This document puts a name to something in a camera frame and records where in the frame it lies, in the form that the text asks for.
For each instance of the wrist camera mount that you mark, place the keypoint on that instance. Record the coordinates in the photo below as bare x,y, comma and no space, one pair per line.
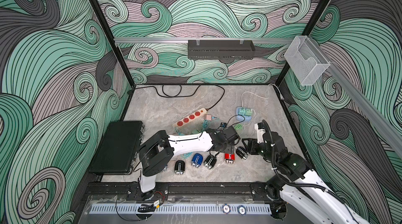
260,131
223,125

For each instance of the perforated white cable duct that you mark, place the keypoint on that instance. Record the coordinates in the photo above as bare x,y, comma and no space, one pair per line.
229,208

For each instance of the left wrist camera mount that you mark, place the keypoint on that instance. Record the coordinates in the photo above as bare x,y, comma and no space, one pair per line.
223,125

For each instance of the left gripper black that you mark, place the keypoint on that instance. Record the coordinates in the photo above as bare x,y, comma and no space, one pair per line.
230,148

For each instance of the aluminium wall rail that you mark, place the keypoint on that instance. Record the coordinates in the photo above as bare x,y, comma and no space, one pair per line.
184,40

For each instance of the pink USB charger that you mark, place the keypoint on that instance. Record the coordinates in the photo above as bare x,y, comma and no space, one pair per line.
208,117

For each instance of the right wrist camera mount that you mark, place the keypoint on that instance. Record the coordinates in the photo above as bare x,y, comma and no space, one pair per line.
260,131

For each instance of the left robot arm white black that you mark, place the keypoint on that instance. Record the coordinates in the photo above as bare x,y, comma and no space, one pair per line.
157,151

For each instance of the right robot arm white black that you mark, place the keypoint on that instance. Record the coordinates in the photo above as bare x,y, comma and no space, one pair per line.
295,182

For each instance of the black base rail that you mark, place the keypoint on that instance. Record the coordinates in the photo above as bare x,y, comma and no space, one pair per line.
263,191

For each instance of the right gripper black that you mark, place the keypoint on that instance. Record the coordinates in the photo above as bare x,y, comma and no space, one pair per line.
248,147

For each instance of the beige power strip red sockets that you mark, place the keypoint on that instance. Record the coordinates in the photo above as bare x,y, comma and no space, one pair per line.
190,118

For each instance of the clear acrylic wall holder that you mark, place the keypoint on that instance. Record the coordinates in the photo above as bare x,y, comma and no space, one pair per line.
306,59

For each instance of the black wall shelf tray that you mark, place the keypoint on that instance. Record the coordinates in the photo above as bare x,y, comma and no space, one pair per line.
225,51

